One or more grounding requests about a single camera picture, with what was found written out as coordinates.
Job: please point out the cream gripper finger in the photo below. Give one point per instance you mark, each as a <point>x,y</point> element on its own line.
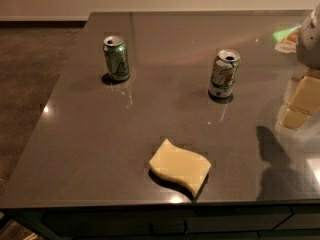
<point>304,102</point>

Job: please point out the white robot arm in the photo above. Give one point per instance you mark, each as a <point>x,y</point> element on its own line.
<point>308,42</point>

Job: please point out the white and green soda can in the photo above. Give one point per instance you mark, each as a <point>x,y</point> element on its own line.
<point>224,71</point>

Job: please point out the yellow wavy sponge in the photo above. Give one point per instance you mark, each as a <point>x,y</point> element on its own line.
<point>183,167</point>

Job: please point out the dark cabinet drawer front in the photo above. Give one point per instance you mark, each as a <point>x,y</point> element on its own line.
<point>136,222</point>

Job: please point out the black drawer handle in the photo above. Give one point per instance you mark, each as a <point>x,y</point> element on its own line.
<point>169,228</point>

